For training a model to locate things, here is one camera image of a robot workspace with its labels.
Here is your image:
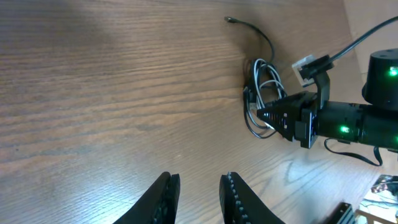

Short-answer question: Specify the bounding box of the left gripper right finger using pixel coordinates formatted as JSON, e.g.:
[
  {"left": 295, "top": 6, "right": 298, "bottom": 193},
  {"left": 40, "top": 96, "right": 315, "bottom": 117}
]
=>
[{"left": 219, "top": 172, "right": 284, "bottom": 224}]

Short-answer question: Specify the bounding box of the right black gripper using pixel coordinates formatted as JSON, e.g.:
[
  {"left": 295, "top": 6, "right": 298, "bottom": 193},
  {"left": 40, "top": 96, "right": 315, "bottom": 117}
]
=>
[{"left": 256, "top": 92, "right": 317, "bottom": 149}]

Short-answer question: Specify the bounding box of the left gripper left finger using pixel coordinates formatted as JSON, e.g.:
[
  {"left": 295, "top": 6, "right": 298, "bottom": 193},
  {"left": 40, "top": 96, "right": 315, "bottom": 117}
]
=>
[{"left": 114, "top": 172, "right": 180, "bottom": 224}]

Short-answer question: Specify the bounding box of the white cable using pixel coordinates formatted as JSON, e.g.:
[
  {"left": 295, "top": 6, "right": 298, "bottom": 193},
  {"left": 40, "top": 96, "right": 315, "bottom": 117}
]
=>
[{"left": 247, "top": 58, "right": 287, "bottom": 130}]

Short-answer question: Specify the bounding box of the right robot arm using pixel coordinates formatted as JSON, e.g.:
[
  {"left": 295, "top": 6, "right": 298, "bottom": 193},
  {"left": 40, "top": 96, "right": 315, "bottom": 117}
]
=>
[{"left": 257, "top": 49, "right": 397, "bottom": 166}]

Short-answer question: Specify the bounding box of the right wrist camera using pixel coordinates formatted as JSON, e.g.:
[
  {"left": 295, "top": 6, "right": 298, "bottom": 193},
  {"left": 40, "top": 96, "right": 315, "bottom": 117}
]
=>
[{"left": 292, "top": 55, "right": 316, "bottom": 88}]

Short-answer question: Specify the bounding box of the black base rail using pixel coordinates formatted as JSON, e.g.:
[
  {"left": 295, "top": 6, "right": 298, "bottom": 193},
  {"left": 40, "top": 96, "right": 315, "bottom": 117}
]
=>
[{"left": 324, "top": 202, "right": 356, "bottom": 224}]

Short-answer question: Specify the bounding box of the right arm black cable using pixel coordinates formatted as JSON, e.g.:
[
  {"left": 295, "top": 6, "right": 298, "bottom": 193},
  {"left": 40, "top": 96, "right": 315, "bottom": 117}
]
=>
[{"left": 329, "top": 15, "right": 398, "bottom": 63}]

